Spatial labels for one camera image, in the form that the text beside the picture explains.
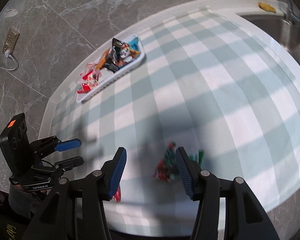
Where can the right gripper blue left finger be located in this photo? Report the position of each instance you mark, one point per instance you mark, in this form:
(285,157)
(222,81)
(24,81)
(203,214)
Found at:
(112,173)

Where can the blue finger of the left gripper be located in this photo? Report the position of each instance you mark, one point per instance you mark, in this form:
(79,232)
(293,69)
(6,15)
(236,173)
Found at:
(62,146)

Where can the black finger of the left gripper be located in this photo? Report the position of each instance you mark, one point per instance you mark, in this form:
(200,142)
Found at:
(69,164)

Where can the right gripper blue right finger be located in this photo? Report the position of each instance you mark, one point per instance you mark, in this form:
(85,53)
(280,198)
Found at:
(188,170)

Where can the dark red foil snack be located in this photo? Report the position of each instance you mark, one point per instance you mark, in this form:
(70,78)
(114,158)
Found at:
(117,195)

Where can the green red snack packet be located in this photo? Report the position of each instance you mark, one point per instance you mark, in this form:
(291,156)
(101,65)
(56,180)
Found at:
(166,169)

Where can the red white lollipop pack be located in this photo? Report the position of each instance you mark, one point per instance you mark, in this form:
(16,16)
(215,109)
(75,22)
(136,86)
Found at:
(90,78)

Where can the orange snack bar packet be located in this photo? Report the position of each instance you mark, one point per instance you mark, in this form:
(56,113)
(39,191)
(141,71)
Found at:
(102,60)

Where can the black snack bag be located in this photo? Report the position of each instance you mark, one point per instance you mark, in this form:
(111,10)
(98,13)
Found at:
(112,63)

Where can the blue cartoon face snack bag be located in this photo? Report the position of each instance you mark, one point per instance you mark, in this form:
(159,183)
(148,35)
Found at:
(129,52)

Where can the left grey sleeve forearm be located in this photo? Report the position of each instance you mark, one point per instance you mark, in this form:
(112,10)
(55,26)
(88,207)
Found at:
(23,203)

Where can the white plastic tray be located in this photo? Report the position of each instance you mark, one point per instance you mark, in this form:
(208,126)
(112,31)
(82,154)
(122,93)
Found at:
(108,77)

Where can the green white checkered tablecloth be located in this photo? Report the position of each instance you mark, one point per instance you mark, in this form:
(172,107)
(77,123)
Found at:
(207,84)

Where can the stainless steel sink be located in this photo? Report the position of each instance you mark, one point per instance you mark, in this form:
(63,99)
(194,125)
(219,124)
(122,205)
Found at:
(285,33)

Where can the yellow sponge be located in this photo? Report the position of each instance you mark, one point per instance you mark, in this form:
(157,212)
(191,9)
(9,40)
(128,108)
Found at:
(266,7)

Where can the chrome faucet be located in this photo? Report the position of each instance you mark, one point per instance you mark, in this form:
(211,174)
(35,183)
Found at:
(290,16)

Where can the brass wall socket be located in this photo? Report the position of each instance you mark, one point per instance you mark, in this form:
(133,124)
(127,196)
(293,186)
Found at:
(11,40)

